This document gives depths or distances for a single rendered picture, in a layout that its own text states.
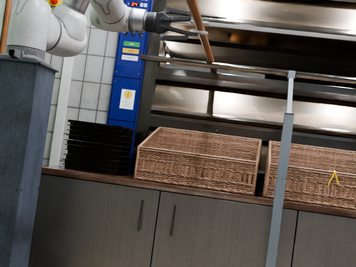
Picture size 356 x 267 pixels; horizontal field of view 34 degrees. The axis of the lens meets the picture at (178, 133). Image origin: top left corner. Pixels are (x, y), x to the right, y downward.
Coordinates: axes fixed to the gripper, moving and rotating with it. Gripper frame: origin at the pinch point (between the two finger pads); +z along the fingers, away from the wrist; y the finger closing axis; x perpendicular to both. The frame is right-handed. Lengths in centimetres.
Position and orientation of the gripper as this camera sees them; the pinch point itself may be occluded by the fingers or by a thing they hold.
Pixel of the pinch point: (199, 27)
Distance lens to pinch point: 218.8
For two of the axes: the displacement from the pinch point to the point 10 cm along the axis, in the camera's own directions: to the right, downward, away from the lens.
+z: 9.8, 1.3, -1.2
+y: -1.4, 9.9, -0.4
